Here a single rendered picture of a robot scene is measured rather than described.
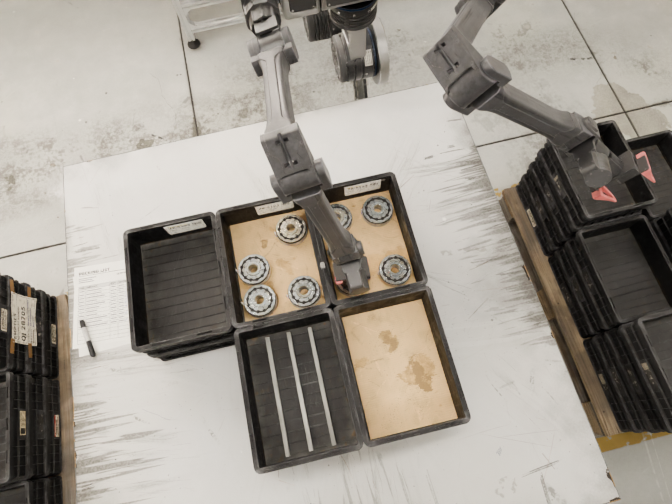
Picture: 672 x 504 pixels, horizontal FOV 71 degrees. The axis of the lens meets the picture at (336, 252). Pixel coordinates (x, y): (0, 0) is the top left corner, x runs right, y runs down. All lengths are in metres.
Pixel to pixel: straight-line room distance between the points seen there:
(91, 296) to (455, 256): 1.30
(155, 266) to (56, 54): 2.25
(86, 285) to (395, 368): 1.13
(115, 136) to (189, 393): 1.85
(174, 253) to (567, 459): 1.41
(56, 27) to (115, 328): 2.48
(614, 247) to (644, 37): 1.69
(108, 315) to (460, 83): 1.40
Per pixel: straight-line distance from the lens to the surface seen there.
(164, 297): 1.64
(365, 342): 1.49
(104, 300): 1.88
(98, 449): 1.80
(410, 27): 3.32
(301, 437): 1.48
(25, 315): 2.40
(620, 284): 2.29
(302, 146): 0.89
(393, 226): 1.61
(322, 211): 1.02
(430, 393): 1.49
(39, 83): 3.60
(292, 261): 1.57
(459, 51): 0.96
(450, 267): 1.73
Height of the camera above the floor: 2.30
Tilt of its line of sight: 69 degrees down
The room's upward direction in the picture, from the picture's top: 6 degrees counter-clockwise
